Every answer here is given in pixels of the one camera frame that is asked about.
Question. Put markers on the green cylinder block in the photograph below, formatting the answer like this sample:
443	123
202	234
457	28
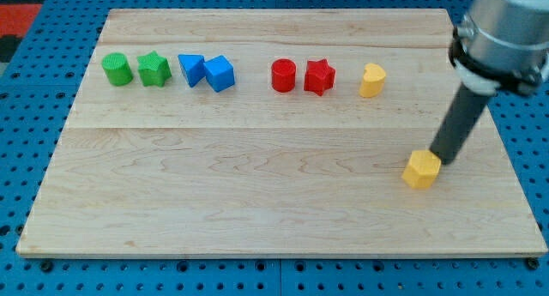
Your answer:
117	69

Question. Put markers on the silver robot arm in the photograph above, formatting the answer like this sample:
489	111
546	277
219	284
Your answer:
502	44

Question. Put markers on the red star block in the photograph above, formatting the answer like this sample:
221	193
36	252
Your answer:
319	76

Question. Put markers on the green star block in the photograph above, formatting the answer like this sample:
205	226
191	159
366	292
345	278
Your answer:
153	69

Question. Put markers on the blue triangle block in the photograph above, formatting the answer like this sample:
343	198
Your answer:
192	65

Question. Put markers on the blue cube block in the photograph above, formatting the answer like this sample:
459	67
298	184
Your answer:
219	73

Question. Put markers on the red cylinder block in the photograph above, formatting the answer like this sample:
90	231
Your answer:
283	75

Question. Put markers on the yellow hexagon block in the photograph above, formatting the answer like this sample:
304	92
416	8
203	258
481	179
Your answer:
422	169

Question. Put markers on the light wooden board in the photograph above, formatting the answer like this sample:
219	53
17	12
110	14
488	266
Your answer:
181	173

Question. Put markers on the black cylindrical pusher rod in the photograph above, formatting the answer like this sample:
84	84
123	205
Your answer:
463	114

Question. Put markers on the yellow heart block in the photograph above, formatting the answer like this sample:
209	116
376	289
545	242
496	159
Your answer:
373	80

